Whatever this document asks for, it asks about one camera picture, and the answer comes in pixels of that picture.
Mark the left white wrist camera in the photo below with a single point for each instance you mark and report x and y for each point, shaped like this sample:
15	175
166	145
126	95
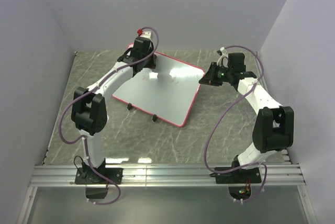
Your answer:
145	34

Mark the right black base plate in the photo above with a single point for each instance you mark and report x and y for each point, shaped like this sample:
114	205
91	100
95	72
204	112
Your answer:
240	176

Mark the red framed whiteboard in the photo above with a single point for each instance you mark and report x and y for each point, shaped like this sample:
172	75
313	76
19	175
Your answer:
168	91

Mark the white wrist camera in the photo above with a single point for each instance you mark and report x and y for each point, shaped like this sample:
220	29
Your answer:
223	53
145	34

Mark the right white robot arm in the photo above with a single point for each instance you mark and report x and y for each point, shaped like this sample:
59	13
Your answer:
274	126

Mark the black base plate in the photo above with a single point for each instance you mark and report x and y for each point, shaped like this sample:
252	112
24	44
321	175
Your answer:
88	177
240	176

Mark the aluminium front rail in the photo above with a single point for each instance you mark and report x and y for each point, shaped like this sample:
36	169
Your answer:
161	175

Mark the right black board clip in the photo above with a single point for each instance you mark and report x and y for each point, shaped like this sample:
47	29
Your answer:
154	118

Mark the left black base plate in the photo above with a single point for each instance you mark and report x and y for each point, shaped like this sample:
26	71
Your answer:
88	177

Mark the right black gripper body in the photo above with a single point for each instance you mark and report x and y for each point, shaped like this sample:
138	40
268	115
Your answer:
223	75

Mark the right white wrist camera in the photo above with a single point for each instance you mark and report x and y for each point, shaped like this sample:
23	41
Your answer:
223	53

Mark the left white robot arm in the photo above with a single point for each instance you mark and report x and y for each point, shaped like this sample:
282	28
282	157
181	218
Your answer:
89	112

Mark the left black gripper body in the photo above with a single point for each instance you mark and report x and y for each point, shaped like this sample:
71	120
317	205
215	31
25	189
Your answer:
149	62

